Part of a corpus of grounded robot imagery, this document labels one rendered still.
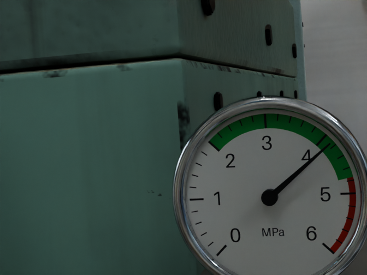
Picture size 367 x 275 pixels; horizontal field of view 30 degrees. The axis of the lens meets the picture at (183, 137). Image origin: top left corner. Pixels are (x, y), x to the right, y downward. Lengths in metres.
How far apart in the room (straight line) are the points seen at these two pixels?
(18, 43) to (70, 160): 0.06
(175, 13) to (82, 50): 0.04
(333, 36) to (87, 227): 2.47
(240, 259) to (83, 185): 0.10
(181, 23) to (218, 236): 0.10
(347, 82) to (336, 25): 0.22
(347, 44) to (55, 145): 2.47
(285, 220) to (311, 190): 0.01
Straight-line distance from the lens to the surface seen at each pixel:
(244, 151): 0.21
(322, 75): 2.73
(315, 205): 0.21
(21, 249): 0.32
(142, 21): 0.29
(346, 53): 2.73
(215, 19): 0.36
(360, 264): 0.29
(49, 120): 0.30
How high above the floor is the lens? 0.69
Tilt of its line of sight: 3 degrees down
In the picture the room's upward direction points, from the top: 4 degrees counter-clockwise
